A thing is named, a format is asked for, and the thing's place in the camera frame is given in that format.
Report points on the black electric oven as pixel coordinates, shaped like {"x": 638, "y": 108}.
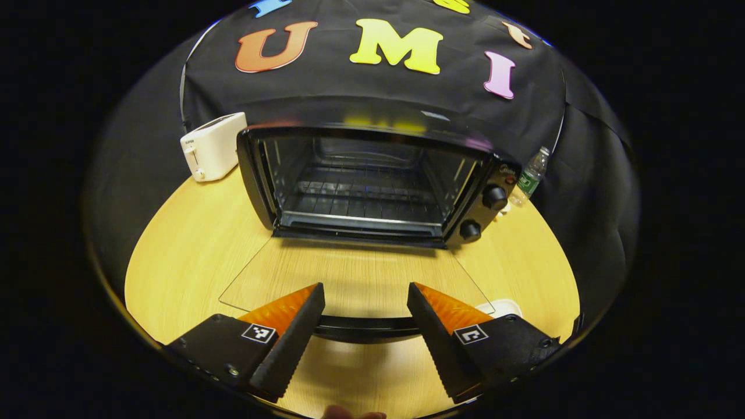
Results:
{"x": 486, "y": 218}

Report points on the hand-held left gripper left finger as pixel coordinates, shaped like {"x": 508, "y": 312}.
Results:
{"x": 294, "y": 343}

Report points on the white divided condiment dish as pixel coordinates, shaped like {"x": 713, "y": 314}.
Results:
{"x": 505, "y": 208}

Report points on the clear plastic water bottle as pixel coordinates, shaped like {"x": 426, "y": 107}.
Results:
{"x": 531, "y": 177}

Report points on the white toaster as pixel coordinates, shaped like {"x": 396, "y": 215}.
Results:
{"x": 212, "y": 145}

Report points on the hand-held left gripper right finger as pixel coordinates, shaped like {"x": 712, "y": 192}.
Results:
{"x": 439, "y": 343}

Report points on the white oval plate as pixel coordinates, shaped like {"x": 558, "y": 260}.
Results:
{"x": 503, "y": 306}

